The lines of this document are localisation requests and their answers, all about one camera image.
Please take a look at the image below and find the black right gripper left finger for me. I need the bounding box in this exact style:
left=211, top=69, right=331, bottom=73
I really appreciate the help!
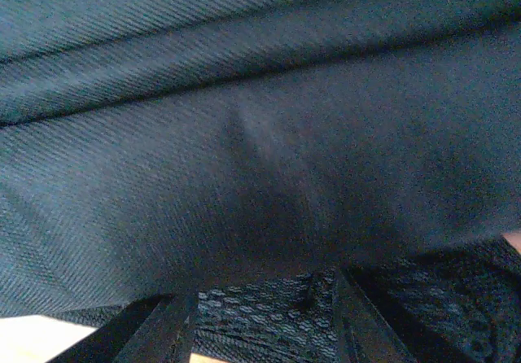
left=51, top=292, right=197, bottom=363

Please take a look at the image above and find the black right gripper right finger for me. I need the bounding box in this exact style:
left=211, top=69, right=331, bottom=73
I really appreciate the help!
left=332, top=269, right=417, bottom=363

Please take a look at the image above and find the black student backpack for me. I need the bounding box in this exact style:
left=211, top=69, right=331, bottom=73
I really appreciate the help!
left=1, top=0, right=520, bottom=362

